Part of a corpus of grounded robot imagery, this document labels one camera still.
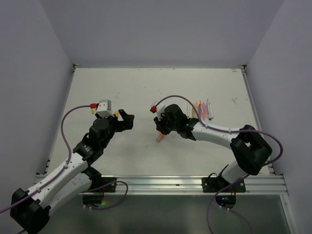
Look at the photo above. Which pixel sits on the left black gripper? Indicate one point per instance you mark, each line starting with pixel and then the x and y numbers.
pixel 127 119

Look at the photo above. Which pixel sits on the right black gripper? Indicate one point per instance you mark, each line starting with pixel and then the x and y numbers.
pixel 159 126

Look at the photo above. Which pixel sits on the orange highlighter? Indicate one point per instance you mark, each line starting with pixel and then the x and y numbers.
pixel 159 137

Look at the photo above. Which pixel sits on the yellow capped pink highlighter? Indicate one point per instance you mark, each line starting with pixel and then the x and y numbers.
pixel 196 111

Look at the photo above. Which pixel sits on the red slim pen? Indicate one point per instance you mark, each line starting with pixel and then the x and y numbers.
pixel 201 110

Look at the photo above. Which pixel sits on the blue white marker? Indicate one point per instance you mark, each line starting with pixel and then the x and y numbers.
pixel 210 115

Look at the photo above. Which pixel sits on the yellow white marker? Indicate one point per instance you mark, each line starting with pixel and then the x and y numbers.
pixel 211 111

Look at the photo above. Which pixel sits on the orange capped white marker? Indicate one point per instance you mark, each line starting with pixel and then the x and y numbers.
pixel 188 111

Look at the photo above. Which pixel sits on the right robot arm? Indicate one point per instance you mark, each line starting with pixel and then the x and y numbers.
pixel 249 148

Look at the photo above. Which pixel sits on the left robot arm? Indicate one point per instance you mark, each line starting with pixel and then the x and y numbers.
pixel 32 208

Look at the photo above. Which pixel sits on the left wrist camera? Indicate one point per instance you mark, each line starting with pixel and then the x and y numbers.
pixel 104 108

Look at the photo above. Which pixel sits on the aluminium rail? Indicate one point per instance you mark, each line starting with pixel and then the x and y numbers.
pixel 193 185

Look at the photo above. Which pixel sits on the left base bracket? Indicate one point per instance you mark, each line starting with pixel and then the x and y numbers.
pixel 109 182

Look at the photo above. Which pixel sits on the base bracket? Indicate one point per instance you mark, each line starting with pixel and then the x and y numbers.
pixel 214 183
pixel 109 182

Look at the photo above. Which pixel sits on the right base bracket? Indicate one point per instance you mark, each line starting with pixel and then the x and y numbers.
pixel 214 183

